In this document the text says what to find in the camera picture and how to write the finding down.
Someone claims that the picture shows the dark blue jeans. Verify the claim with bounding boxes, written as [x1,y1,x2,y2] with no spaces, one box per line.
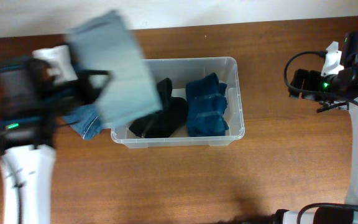
[63,105,104,141]

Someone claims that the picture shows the light grey jeans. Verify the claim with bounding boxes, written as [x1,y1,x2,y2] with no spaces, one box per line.
[65,11,162,128]

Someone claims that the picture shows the black garment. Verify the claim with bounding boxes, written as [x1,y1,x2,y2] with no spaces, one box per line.
[129,97,189,138]
[157,78,173,109]

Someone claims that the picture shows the blue garment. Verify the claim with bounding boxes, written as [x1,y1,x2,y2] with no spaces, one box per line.
[185,73,229,137]

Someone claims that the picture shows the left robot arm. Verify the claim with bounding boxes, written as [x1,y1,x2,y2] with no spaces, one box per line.
[0,57,111,223]

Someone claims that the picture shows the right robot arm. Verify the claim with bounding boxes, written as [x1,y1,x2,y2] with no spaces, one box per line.
[269,31,358,224]

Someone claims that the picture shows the white label in bin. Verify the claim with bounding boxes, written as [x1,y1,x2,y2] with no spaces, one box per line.
[172,88,186,99]

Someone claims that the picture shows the clear plastic storage bin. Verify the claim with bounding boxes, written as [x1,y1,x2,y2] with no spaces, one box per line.
[111,57,246,149]

